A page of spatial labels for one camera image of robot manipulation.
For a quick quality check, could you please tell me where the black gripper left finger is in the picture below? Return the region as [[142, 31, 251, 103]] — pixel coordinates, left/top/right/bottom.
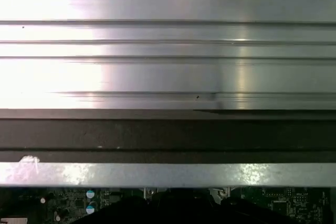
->
[[86, 190, 183, 224]]

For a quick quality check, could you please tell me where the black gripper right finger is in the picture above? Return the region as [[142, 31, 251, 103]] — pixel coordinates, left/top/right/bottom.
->
[[182, 190, 297, 224]]

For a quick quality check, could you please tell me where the black open PC case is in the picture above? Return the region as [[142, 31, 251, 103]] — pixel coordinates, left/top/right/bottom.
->
[[0, 108, 336, 189]]

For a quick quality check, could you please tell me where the green motherboard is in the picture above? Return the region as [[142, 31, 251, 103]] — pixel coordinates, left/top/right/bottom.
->
[[0, 186, 336, 224]]

